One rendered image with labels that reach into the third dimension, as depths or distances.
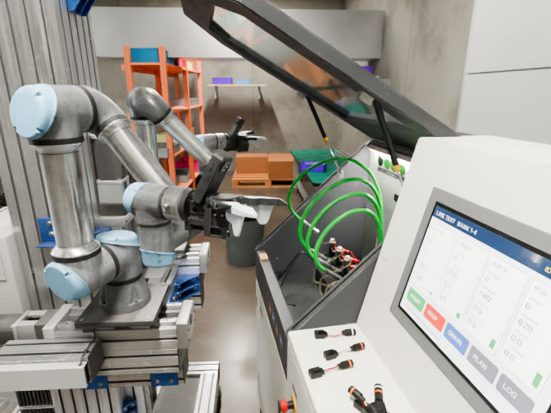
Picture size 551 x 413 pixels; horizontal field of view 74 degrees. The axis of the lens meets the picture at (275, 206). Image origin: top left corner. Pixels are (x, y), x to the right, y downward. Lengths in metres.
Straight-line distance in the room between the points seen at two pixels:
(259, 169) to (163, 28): 2.99
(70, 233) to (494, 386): 0.96
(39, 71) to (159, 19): 4.20
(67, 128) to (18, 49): 0.41
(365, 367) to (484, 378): 0.34
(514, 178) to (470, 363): 0.36
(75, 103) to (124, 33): 4.57
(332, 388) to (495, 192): 0.58
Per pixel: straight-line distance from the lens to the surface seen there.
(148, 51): 5.09
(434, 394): 0.94
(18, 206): 1.44
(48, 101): 0.96
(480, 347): 0.83
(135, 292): 1.21
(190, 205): 0.79
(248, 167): 7.02
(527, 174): 0.80
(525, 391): 0.77
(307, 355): 1.08
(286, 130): 7.62
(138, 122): 1.68
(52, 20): 1.30
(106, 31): 5.61
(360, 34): 5.49
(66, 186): 1.01
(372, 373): 1.06
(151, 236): 0.86
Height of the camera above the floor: 1.67
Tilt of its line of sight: 18 degrees down
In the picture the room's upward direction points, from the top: straight up
